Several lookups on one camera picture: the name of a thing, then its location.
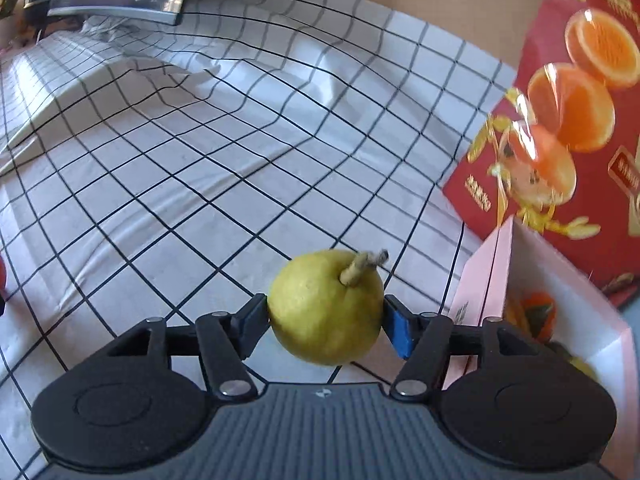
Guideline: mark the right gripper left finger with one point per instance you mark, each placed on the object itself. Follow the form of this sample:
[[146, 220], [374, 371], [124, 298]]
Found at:
[[225, 340]]

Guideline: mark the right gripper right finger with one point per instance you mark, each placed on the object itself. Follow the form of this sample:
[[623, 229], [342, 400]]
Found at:
[[422, 341]]

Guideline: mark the yellow-green pear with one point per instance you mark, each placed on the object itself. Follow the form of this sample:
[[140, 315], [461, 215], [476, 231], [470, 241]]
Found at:
[[326, 307]]

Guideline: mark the tangerine with green leaf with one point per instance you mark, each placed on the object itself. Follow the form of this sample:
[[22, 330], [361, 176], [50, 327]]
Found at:
[[540, 312]]

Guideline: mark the small yellow-orange citrus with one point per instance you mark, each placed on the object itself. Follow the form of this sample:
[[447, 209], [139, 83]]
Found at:
[[513, 313]]

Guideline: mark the green pear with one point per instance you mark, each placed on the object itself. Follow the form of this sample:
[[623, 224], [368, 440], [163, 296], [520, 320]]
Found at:
[[576, 361]]

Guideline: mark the pink cardboard box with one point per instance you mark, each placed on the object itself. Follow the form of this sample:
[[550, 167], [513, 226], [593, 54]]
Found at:
[[516, 275]]

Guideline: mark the white black-grid tablecloth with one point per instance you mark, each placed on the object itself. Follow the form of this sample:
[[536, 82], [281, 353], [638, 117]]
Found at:
[[164, 172]]

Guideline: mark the red egg packaging bag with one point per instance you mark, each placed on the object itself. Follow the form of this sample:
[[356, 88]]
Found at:
[[559, 152]]

